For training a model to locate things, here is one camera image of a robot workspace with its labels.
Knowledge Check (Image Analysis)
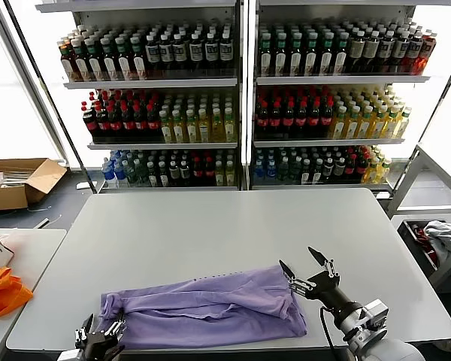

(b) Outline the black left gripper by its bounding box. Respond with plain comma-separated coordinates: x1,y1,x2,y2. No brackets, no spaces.
74,314,127,361

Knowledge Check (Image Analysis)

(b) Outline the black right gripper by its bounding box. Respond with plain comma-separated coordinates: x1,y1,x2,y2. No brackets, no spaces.
279,246,364,320

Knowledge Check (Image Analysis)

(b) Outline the purple printed t-shirt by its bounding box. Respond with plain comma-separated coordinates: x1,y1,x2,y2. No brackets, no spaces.
98,264,309,350

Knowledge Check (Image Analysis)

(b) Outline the orange fabric bag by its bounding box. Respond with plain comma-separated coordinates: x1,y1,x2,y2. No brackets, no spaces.
0,235,35,320

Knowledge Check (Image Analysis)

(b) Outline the white side table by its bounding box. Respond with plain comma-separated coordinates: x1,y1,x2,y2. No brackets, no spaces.
0,227,68,361

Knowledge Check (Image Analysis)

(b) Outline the green label water bottle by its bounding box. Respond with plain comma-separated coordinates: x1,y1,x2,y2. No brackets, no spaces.
277,156,290,184
135,158,150,187
288,156,301,184
126,159,139,187

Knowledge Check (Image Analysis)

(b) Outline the black storage bin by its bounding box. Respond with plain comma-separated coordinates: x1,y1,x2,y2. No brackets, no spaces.
401,220,451,279

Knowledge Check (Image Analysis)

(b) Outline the blue water bottle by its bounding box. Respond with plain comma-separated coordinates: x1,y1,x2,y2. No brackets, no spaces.
101,157,116,188
114,156,129,188
253,159,267,185
265,159,279,185

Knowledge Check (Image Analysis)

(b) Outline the small cola bottle red label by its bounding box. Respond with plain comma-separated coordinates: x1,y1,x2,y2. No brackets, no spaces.
192,156,205,187
204,156,216,187
344,153,358,182
355,153,368,181

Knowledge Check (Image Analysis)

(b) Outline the red garment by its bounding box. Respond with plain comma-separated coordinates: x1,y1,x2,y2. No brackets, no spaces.
411,223,439,262

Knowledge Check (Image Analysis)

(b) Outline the white grey garment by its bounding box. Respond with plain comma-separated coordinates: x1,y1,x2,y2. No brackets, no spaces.
422,220,451,264

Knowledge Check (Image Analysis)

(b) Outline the yellow juice bottle white cap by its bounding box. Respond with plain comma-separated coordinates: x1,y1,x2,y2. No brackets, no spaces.
171,109,186,144
344,105,362,140
330,105,348,140
371,105,388,139
223,107,238,143
159,110,174,144
383,106,401,139
358,105,375,140
395,107,413,139
210,108,226,143
185,109,199,144
197,108,212,143

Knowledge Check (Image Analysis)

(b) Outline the cola bottle red cap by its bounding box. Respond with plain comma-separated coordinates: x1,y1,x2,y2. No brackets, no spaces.
120,103,137,141
134,104,150,141
268,98,283,138
95,104,111,140
146,103,162,142
81,100,98,139
281,98,296,138
319,97,334,138
255,98,270,138
107,105,124,141
307,97,322,138
294,98,310,138

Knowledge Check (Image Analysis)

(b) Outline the open cardboard box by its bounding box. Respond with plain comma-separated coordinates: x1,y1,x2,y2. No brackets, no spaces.
0,157,68,212

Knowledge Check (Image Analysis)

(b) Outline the white plastic tubes bundle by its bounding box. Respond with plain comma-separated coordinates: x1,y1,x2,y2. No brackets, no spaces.
0,171,37,187

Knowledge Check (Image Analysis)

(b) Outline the metal drinks shelf rack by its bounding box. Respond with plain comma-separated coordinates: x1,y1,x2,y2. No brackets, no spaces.
35,0,249,193
247,0,451,191

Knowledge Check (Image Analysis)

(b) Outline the black slanted pole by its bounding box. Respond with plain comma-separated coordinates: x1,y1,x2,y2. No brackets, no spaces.
2,0,98,195
390,47,451,199

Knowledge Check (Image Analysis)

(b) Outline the tea bottle green white label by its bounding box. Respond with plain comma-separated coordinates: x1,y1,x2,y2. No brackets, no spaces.
86,37,104,82
288,32,304,76
318,32,334,75
332,32,349,75
71,38,89,82
100,36,119,81
129,35,147,80
273,32,289,76
303,32,319,75
115,35,133,81
259,32,274,76

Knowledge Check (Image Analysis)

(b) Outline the dark bottle beige label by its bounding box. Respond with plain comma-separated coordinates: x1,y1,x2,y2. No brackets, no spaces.
347,30,365,74
362,30,380,74

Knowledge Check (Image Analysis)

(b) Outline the dark bottle pale label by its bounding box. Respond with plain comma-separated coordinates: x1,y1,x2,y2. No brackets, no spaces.
392,31,410,74
378,30,395,74

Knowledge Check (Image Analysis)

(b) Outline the dark drink bottle white label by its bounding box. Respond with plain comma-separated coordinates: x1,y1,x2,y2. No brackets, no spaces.
159,32,175,79
145,32,162,79
189,32,205,78
204,32,219,78
218,31,235,78
172,32,189,78

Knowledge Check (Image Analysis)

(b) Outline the red tea bottle white label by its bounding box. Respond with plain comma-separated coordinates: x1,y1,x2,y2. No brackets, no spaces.
59,40,75,83

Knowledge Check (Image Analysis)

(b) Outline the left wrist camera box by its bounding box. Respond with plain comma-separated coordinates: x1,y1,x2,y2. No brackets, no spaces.
58,348,84,361

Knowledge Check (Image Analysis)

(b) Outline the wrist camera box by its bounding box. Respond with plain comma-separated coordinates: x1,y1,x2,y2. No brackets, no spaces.
364,299,390,332
58,348,84,361

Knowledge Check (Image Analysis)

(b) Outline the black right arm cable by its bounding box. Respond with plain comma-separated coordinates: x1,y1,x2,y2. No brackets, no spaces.
319,306,341,361

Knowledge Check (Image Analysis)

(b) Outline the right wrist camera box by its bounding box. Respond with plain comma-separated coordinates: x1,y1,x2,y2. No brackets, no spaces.
364,299,390,332

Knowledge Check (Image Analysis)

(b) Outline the grey metal cart frame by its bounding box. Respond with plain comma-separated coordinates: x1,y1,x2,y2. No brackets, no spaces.
385,142,451,294

